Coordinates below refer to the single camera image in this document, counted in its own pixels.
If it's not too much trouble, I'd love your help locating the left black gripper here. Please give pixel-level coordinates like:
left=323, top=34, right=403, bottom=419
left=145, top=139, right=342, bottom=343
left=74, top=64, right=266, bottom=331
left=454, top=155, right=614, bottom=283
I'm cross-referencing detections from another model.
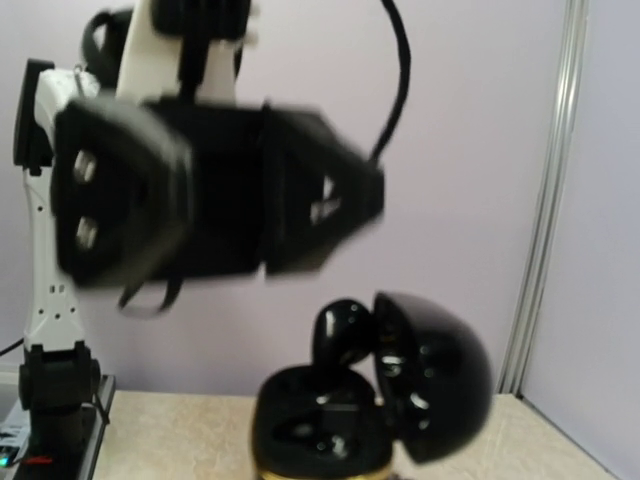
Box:
left=51, top=97, right=385, bottom=289

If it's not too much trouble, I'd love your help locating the black earbud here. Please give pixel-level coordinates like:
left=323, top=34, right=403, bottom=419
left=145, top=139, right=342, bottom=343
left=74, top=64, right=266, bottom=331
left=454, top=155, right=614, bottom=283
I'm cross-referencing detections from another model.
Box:
left=311, top=298, right=376, bottom=369

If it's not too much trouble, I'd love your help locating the black charging case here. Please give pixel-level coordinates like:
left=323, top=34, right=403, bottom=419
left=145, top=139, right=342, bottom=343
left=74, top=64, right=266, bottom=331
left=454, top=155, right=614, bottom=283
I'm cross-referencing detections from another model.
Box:
left=250, top=292, right=493, bottom=479

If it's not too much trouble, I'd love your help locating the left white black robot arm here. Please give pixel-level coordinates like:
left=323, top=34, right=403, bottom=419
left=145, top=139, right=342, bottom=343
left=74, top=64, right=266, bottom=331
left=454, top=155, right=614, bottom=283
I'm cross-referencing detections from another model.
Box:
left=13, top=1, right=411, bottom=454

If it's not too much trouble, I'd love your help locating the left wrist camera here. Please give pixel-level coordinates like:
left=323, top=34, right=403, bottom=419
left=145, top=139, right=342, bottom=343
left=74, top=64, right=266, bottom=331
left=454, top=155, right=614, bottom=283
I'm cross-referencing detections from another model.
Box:
left=151, top=1, right=252, bottom=102

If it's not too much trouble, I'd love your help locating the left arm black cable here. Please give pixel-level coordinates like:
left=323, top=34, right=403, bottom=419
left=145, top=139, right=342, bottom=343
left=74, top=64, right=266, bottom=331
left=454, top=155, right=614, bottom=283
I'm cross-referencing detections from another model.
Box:
left=367, top=0, right=414, bottom=164

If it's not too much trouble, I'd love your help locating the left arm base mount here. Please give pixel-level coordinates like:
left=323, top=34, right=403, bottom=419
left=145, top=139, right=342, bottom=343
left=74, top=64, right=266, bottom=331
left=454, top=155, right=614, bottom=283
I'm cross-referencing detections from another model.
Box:
left=1, top=341, right=115, bottom=479

